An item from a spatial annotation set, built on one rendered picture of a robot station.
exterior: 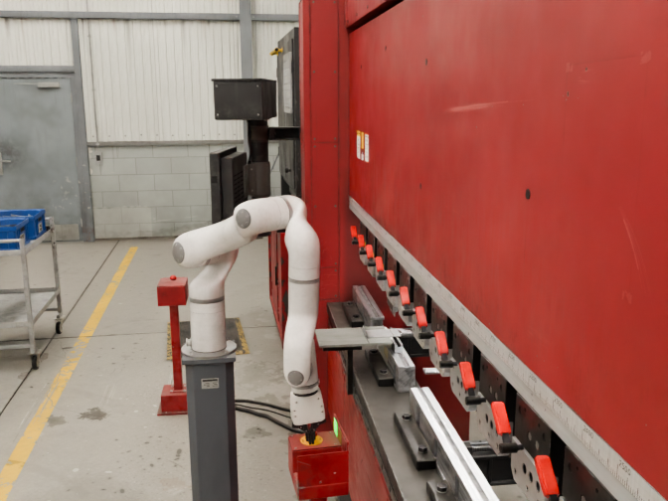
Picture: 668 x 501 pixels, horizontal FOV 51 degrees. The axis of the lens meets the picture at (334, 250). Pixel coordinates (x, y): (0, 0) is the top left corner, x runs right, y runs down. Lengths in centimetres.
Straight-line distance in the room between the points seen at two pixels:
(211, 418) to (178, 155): 725
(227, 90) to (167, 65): 610
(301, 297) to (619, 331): 118
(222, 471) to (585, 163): 189
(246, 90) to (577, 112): 251
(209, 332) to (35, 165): 752
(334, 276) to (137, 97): 649
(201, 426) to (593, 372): 172
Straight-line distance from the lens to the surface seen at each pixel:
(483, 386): 151
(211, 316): 242
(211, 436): 256
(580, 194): 107
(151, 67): 955
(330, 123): 332
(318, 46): 332
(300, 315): 202
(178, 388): 444
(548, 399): 121
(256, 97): 344
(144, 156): 959
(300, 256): 197
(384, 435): 217
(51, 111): 970
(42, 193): 982
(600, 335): 103
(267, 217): 204
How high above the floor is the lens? 186
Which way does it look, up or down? 12 degrees down
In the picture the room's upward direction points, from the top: straight up
